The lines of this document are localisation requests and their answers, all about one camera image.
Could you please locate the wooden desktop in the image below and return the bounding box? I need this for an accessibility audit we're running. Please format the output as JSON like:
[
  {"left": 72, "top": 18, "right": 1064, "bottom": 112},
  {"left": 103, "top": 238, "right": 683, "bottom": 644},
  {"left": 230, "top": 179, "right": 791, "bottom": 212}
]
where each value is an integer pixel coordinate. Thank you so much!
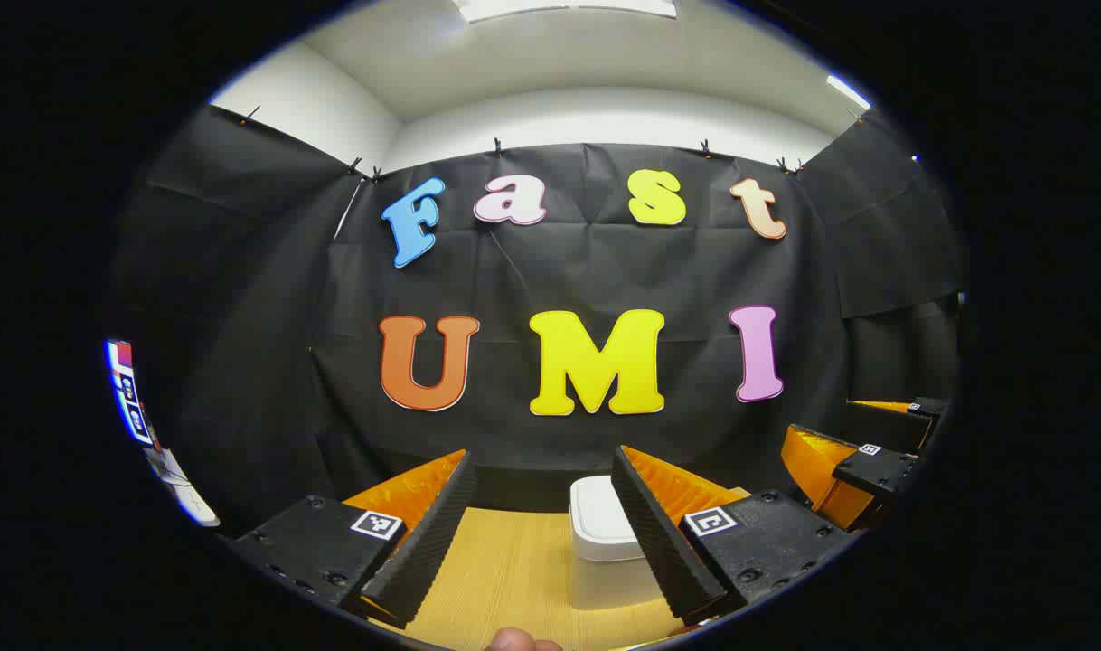
[{"left": 370, "top": 488, "right": 752, "bottom": 651}]

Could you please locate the black backdrop cloth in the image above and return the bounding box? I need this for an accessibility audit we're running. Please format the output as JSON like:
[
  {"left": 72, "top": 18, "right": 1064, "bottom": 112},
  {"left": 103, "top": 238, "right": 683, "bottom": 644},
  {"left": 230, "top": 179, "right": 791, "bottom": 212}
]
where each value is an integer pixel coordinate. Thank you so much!
[{"left": 108, "top": 102, "right": 967, "bottom": 534}]

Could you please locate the thin white rod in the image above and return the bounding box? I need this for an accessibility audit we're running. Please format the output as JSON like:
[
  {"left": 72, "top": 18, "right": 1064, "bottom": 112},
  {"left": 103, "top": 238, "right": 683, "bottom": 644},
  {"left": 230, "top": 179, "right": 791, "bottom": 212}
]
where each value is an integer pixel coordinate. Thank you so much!
[{"left": 334, "top": 176, "right": 368, "bottom": 241}]

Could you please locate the white desktop garbage bin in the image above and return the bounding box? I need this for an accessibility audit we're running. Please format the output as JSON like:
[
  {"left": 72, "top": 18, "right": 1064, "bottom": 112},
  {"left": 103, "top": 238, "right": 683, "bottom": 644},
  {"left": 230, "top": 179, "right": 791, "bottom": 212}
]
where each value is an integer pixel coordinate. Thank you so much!
[{"left": 569, "top": 475, "right": 673, "bottom": 612}]

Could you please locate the large ceiling light panel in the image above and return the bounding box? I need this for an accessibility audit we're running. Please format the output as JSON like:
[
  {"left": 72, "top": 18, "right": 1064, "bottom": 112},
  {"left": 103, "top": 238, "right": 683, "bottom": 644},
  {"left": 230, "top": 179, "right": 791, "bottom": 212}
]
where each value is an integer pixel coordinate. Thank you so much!
[{"left": 451, "top": 0, "right": 678, "bottom": 24}]

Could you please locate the row of black cloth clips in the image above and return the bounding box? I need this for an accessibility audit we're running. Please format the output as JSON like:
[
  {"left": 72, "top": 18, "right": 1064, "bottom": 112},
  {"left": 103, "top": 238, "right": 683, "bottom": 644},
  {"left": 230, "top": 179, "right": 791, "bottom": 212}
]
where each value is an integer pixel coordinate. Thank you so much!
[{"left": 240, "top": 105, "right": 870, "bottom": 182}]

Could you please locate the colourful wall poster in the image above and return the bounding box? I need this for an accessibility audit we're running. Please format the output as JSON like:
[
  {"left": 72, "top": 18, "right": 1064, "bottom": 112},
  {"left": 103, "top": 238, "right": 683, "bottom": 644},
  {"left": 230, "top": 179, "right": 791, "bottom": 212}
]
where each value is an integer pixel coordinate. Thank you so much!
[{"left": 106, "top": 339, "right": 220, "bottom": 528}]

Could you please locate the small ceiling light strip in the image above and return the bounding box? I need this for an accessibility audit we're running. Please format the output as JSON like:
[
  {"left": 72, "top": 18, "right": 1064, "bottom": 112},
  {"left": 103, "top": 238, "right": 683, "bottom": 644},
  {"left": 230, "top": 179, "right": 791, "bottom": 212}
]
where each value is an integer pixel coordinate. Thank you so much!
[{"left": 826, "top": 74, "right": 872, "bottom": 111}]

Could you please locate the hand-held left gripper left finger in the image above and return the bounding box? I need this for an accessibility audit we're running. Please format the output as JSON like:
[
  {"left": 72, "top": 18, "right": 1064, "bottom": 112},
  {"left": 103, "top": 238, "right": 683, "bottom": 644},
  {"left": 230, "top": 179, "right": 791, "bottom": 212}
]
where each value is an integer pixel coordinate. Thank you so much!
[{"left": 230, "top": 449, "right": 477, "bottom": 631}]

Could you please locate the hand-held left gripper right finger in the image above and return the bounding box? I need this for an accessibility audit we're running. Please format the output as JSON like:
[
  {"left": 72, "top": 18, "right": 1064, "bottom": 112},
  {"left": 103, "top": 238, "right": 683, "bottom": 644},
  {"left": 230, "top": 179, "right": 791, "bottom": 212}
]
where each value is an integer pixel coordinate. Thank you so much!
[{"left": 611, "top": 444, "right": 863, "bottom": 627}]

